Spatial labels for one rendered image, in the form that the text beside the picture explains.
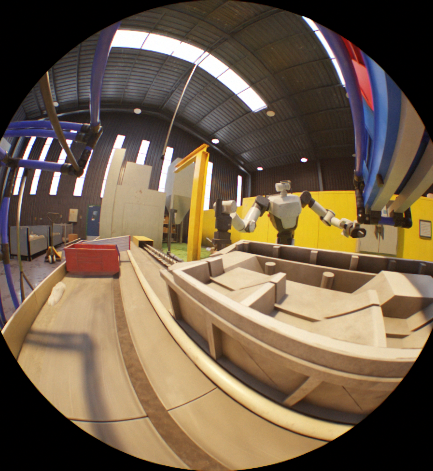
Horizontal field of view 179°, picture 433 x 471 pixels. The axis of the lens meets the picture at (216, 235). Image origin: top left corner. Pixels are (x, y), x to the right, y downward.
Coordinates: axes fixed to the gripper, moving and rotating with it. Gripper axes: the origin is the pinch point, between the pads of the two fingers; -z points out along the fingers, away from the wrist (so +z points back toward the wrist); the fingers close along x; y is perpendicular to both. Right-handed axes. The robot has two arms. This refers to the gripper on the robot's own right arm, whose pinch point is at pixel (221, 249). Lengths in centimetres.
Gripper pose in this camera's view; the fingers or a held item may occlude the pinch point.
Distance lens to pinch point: 75.5
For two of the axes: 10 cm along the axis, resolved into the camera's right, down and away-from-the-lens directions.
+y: 6.5, 0.7, -7.6
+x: -7.6, -0.4, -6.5
